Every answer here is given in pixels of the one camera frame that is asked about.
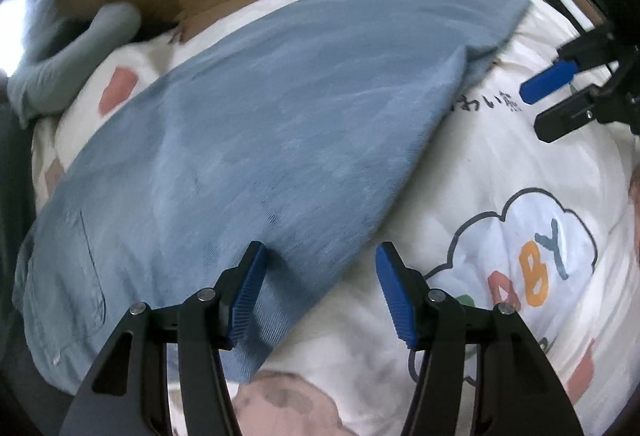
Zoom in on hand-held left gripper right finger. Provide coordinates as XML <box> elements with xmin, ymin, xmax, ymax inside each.
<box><xmin>376</xmin><ymin>242</ymin><xmax>583</xmax><ymax>436</ymax></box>

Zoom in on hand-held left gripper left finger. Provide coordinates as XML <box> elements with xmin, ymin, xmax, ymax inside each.
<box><xmin>59</xmin><ymin>241</ymin><xmax>267</xmax><ymax>436</ymax></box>

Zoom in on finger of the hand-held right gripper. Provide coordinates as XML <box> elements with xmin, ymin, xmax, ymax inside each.
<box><xmin>519</xmin><ymin>34</ymin><xmax>617</xmax><ymax>106</ymax></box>
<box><xmin>534</xmin><ymin>86</ymin><xmax>611</xmax><ymax>144</ymax></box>

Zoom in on blue denim pants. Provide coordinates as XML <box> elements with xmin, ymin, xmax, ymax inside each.
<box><xmin>12</xmin><ymin>0</ymin><xmax>532</xmax><ymax>394</ymax></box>

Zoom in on cream bear printed blanket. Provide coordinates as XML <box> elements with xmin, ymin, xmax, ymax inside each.
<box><xmin>30</xmin><ymin>0</ymin><xmax>640</xmax><ymax>436</ymax></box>

